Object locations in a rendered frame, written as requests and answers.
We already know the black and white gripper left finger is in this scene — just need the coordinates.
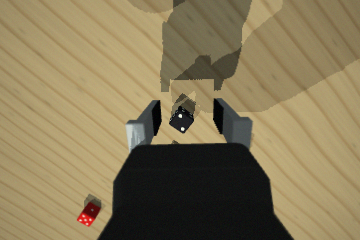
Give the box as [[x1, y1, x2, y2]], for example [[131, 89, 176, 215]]
[[125, 100, 162, 154]]

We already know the red die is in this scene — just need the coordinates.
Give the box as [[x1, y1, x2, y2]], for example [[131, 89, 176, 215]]
[[77, 202, 101, 227]]

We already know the black die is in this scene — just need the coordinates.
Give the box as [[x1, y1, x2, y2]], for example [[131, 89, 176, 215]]
[[169, 106, 194, 134]]

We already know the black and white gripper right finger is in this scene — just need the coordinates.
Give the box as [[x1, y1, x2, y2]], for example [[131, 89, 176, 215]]
[[213, 98, 253, 150]]

